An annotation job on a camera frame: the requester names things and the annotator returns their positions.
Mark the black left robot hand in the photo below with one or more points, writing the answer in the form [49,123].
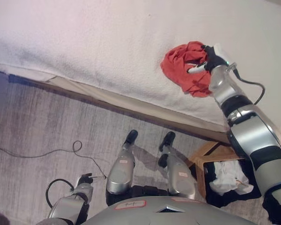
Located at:
[85,179]

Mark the white crumpled clothes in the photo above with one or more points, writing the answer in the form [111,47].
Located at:
[227,178]

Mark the silver right robot leg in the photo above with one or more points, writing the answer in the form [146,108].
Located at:
[178,171]

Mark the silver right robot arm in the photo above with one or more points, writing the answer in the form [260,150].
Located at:
[253,131]

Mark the red garment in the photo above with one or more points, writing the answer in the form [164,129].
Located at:
[178,65]

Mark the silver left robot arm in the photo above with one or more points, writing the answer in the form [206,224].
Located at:
[68,206]

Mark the silver robot leg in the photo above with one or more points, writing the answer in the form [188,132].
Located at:
[121,168]
[178,171]

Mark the silver robot body legs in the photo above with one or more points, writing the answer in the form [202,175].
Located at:
[37,117]

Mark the silver left robot leg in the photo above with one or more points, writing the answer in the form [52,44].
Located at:
[121,168]

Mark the bed with white blanket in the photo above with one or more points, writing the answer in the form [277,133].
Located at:
[107,42]

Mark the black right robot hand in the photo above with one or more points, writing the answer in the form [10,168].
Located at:
[213,61]

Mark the wooden basket with black liner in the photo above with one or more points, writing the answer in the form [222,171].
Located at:
[201,154]

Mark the black fuzzy shoulder cover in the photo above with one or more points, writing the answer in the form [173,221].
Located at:
[277,208]
[1,219]

